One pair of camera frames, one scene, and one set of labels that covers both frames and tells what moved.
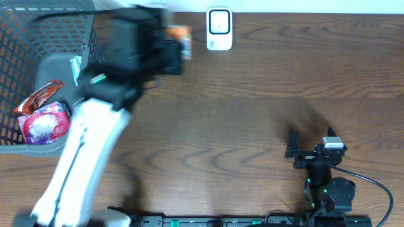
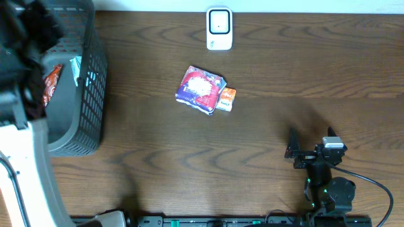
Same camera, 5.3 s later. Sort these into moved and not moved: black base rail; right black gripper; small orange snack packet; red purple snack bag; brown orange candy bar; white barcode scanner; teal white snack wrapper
Moved: small orange snack packet; brown orange candy bar; red purple snack bag
Not moved: black base rail; white barcode scanner; teal white snack wrapper; right black gripper
